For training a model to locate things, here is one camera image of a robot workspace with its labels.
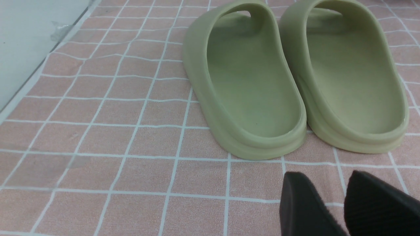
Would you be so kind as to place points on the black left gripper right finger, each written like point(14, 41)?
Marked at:
point(375, 208)

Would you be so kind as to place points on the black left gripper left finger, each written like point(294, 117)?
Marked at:
point(302, 212)

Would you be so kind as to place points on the green slide slipper right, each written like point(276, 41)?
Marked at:
point(341, 62)

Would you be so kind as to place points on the green slide slipper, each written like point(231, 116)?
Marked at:
point(341, 62)
point(233, 58)

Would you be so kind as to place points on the green slide slipper left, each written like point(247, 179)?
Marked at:
point(233, 58)

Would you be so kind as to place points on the pink grid tablecloth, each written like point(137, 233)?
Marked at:
point(109, 138)

